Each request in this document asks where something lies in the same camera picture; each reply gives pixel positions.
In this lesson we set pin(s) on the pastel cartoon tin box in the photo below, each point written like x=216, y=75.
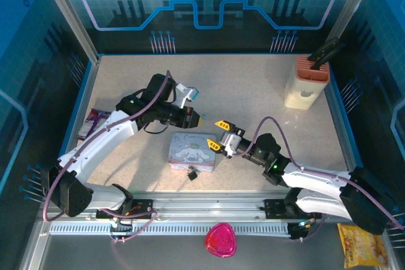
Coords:
x=190, y=153

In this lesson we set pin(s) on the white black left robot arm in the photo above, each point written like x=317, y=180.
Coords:
x=95, y=143

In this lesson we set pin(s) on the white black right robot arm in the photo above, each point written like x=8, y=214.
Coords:
x=316, y=180

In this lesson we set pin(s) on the small dark padlock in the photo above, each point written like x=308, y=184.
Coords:
x=192, y=174

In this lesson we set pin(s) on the cream pink knife block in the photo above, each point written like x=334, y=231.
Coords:
x=303, y=89

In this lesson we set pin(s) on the purple snack packet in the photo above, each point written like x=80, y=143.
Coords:
x=91, y=121

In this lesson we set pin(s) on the pink translucent bowl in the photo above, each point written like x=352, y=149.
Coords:
x=220, y=241

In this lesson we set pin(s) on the yellow snack bag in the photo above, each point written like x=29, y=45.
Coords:
x=364, y=246

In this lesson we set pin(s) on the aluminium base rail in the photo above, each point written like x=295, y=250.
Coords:
x=205, y=202

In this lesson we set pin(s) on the aluminium frame post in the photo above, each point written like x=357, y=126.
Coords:
x=68, y=14
x=351, y=1

